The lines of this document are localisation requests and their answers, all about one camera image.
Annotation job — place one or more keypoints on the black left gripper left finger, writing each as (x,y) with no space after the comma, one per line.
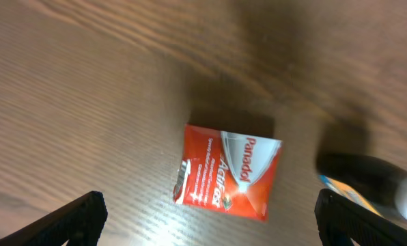
(79,223)

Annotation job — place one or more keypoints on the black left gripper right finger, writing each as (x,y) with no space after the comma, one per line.
(341,222)

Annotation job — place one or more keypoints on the dark Woods syrup bottle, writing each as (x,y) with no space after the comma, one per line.
(370,182)

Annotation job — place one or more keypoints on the red Panadol box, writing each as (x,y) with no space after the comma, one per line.
(227,172)

